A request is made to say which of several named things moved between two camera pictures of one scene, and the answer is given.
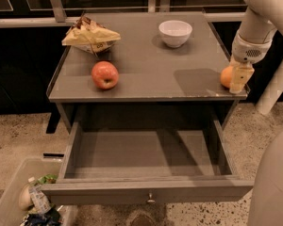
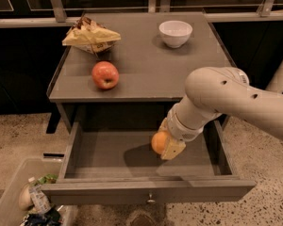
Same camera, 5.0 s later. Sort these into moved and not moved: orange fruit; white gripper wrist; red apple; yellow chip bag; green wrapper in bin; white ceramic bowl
Moved: white gripper wrist; orange fruit
Not moved: red apple; white ceramic bowl; yellow chip bag; green wrapper in bin
